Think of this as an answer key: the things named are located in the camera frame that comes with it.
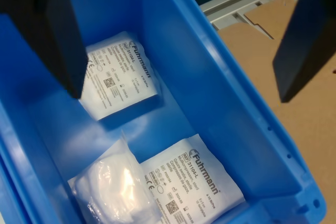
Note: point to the printed white gauze packet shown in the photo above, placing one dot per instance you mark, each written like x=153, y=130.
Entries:
x=189, y=182
x=126, y=82

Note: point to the blue plastic bin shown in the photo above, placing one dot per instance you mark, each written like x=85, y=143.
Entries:
x=210, y=103

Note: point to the clear bag gauze packet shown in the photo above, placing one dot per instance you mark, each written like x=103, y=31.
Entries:
x=113, y=182

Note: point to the brown cardboard sheet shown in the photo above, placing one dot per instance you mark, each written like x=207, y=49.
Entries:
x=252, y=51

